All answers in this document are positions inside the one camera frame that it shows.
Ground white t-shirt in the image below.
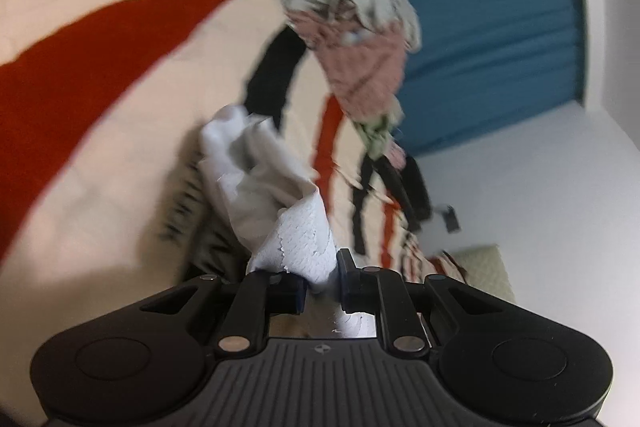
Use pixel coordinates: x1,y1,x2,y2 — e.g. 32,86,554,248
198,105,375,338

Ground cream quilted headboard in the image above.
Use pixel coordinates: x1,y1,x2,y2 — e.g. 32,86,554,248
450,245,516,303

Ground small pink garment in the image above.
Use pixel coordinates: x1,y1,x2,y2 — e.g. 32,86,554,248
384,140,406,171

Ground blue curtain right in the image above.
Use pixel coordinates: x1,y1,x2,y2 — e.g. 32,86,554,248
398,0,585,156

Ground striped cream red black blanket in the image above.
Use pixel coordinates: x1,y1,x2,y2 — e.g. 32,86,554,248
0,0,471,427

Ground black wall socket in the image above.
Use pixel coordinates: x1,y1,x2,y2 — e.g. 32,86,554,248
435,205,461,234

